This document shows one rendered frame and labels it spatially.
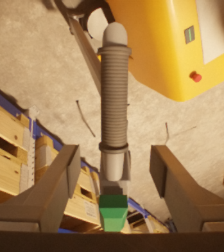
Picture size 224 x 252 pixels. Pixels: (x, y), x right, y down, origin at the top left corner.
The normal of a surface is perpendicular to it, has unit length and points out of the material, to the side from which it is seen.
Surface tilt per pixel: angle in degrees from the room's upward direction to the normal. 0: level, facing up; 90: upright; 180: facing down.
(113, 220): 16
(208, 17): 0
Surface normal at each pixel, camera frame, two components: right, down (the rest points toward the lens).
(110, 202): 0.01, -0.72
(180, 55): 0.06, 0.77
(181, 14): 0.28, 0.67
